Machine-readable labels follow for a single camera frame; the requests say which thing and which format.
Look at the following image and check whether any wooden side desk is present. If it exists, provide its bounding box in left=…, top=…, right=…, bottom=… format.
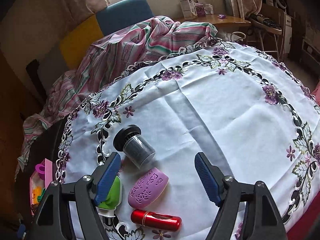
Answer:
left=189, top=15, right=251, bottom=28

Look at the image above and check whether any pink-rimmed white tray box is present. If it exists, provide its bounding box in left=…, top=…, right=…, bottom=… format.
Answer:
left=29, top=159, right=53, bottom=216

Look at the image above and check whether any white carton box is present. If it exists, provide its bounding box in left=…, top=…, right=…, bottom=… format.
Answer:
left=179, top=0, right=197, bottom=20

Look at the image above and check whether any multicolour padded headboard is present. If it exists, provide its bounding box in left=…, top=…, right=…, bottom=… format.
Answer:
left=26, top=0, right=153, bottom=100

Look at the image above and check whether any pink striped bedsheet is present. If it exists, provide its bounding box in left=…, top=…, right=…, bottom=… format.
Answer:
left=16, top=16, right=218, bottom=172

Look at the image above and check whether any white floral embroidered tablecloth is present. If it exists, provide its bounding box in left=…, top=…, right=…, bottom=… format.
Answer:
left=55, top=42, right=319, bottom=239

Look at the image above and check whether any red metallic capsule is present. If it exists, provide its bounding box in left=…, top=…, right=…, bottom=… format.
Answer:
left=131, top=209, right=182, bottom=232

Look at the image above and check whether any lilac oval case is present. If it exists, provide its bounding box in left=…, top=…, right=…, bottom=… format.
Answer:
left=127, top=167, right=169, bottom=209

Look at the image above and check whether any magenta plastic cup toy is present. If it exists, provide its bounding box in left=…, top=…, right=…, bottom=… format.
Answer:
left=35, top=162, right=46, bottom=180

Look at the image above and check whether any orange ridged block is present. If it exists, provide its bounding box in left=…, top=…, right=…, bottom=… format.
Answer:
left=31, top=186, right=43, bottom=205

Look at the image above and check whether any black lidded jar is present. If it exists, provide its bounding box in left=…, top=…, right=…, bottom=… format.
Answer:
left=113, top=125, right=156, bottom=169

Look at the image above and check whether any light green plastic cap toy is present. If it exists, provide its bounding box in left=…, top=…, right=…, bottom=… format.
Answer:
left=98, top=176, right=123, bottom=218

